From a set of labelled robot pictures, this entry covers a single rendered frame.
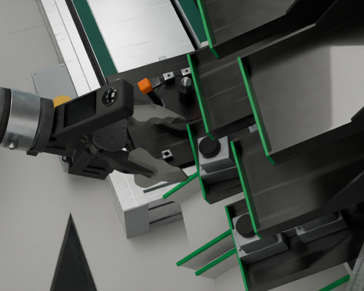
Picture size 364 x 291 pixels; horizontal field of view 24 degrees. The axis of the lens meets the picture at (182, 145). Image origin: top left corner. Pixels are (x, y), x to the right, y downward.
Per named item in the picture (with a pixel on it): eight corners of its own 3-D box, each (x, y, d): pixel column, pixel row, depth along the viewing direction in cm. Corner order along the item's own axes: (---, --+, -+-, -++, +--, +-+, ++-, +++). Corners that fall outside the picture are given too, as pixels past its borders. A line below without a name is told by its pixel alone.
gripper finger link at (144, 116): (163, 119, 123) (108, 127, 118) (181, 98, 118) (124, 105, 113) (171, 137, 122) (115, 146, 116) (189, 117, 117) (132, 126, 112)
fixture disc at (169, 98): (163, 145, 152) (163, 139, 150) (138, 88, 159) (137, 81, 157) (235, 123, 154) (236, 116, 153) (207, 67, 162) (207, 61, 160)
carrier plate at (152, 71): (147, 181, 150) (147, 175, 148) (106, 82, 162) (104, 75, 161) (270, 142, 154) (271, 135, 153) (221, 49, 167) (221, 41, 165)
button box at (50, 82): (64, 174, 157) (60, 155, 151) (34, 90, 168) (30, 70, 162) (100, 163, 158) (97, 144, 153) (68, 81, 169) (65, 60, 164)
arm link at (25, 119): (13, 77, 106) (9, 132, 102) (48, 85, 108) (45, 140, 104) (-3, 107, 112) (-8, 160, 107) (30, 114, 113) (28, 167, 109)
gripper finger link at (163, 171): (173, 192, 117) (115, 160, 115) (192, 173, 113) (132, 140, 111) (166, 209, 115) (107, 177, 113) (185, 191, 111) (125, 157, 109)
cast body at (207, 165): (207, 185, 121) (187, 164, 115) (205, 158, 123) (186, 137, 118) (262, 171, 118) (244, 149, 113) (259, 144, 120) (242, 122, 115)
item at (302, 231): (304, 243, 112) (287, 224, 106) (295, 215, 114) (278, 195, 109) (363, 222, 110) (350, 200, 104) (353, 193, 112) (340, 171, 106)
